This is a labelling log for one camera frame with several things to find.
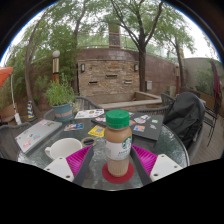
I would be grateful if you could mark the black wall lamp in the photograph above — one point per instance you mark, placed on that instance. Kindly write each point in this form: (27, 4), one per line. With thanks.
(136, 67)
(82, 68)

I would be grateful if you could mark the silver laptop with stickers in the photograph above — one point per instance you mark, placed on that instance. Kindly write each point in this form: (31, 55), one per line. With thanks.
(36, 135)

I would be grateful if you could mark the potted green plant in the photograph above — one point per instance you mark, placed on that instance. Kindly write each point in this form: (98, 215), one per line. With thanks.
(60, 96)

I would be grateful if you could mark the white ceramic mug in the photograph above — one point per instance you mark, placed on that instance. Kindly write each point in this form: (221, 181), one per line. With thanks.
(65, 148)

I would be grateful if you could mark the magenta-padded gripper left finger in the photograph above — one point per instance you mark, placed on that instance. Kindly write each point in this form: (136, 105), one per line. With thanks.
(58, 167)

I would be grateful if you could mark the globe-topped lamp post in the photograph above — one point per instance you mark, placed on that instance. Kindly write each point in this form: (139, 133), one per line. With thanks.
(55, 68)

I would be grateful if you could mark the brown tape roll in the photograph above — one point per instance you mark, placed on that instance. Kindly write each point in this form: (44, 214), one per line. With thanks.
(83, 141)

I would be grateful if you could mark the leafy green tree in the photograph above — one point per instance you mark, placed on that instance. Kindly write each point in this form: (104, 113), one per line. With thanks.
(142, 71)
(28, 83)

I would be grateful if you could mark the black metal chair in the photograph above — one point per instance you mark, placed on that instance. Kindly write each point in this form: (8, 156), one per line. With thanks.
(211, 113)

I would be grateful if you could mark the yellow card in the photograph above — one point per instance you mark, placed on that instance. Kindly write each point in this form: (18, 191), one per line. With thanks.
(96, 131)

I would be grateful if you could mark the flat round red coaster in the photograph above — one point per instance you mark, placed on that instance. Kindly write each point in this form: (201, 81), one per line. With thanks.
(108, 176)

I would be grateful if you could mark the grey wall box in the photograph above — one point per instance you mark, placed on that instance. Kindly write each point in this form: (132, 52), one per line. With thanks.
(149, 85)

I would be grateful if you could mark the orange patio umbrella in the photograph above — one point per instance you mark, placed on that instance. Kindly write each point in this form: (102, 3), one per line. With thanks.
(4, 75)

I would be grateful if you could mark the white printed booklet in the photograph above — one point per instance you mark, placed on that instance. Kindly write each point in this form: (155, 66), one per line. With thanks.
(88, 114)

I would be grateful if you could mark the green-capped coffee drink bottle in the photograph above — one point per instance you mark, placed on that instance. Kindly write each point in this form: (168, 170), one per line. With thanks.
(117, 140)

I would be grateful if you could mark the colourful picture card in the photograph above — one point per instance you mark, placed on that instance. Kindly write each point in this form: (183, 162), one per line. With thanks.
(74, 126)

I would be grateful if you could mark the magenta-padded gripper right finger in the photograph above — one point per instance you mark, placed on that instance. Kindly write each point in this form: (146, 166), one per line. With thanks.
(165, 167)

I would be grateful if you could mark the closed maroon umbrella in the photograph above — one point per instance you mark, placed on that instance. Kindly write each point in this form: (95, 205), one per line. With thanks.
(216, 83)

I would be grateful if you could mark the blue yellow striped cone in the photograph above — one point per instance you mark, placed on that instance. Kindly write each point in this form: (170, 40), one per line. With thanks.
(30, 110)

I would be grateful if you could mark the black laptop with stickers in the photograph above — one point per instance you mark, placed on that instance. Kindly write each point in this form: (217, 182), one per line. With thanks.
(146, 126)

